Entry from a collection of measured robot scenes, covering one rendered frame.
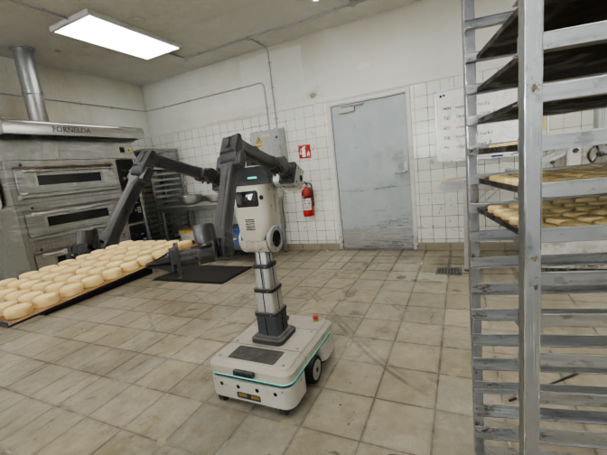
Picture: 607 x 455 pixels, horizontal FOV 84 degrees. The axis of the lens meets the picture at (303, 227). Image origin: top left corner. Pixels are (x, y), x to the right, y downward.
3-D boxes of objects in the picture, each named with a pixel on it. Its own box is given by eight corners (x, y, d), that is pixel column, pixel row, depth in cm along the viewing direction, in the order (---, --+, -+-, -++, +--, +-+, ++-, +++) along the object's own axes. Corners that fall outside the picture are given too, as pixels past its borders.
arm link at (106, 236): (156, 171, 152) (141, 171, 157) (146, 164, 147) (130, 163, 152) (115, 260, 139) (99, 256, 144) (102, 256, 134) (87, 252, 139)
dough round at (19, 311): (3, 317, 75) (0, 309, 74) (31, 308, 78) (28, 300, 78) (7, 322, 71) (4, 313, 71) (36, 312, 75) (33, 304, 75)
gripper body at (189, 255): (176, 279, 102) (201, 273, 104) (170, 246, 100) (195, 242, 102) (177, 273, 108) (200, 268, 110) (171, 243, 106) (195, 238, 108)
